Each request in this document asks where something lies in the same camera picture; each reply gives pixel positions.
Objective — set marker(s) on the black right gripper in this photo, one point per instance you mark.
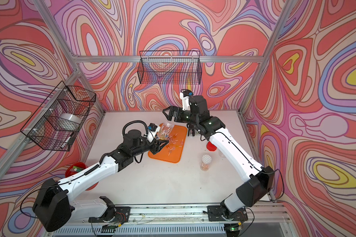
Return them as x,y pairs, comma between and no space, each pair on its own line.
169,117

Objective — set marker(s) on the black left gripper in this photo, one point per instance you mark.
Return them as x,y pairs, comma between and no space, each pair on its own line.
155,148

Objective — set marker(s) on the white lid candy jar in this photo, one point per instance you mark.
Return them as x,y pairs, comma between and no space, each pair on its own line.
165,130

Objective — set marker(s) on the red jar lid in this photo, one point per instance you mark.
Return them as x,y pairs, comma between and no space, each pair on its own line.
211,147

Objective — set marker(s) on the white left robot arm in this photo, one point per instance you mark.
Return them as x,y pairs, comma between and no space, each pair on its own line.
54,202

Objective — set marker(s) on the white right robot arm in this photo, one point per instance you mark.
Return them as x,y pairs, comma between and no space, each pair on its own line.
257,180

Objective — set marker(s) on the lollipop candies on tray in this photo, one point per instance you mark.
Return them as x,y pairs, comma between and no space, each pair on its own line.
175,146

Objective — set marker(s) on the patterned lid candy jar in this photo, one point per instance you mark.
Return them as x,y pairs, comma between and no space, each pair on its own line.
205,162

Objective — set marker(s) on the orange tray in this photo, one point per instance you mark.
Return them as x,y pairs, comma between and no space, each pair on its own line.
174,159

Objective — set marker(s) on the black stapler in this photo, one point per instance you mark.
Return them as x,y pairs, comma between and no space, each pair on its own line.
191,131

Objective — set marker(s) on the red pen cup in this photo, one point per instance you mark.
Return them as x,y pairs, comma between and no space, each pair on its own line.
75,169

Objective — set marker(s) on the white bowl in basket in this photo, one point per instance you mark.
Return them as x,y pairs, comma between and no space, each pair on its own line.
69,122

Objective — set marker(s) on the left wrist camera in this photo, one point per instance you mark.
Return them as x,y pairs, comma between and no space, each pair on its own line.
153,130

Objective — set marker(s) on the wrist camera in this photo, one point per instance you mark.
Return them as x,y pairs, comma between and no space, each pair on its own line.
185,95
153,130

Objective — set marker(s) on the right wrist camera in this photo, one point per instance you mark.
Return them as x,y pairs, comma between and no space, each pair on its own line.
185,95

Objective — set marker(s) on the black wire basket back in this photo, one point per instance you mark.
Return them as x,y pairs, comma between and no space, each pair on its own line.
176,67

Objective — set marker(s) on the black wire basket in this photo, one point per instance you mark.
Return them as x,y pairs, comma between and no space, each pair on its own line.
43,129
176,67

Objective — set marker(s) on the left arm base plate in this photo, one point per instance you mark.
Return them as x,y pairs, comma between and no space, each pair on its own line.
118,214

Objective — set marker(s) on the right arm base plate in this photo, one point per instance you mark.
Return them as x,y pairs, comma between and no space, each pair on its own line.
217,213

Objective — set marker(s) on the black wire basket left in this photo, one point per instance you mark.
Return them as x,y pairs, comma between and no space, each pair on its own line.
43,129

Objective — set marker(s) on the aluminium frame corner post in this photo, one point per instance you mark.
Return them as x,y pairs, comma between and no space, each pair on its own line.
272,41

